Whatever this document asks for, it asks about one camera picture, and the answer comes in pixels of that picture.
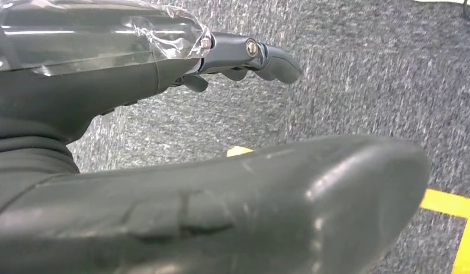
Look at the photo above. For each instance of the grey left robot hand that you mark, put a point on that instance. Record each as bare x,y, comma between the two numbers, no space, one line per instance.
219,211

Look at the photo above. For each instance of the yellow floor tape marking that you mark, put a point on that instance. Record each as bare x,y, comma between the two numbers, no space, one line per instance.
446,202

